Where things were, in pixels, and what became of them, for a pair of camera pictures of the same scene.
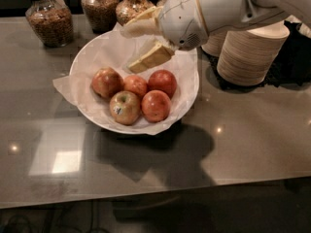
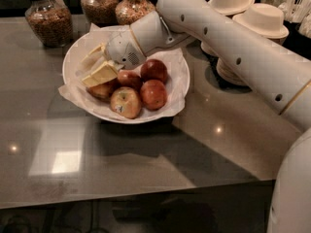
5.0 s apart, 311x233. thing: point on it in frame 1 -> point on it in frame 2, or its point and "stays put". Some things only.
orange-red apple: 155,106 -> 154,94
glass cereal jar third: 132,4 stays put
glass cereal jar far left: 51,17 stays put
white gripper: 181,19 -> 122,49
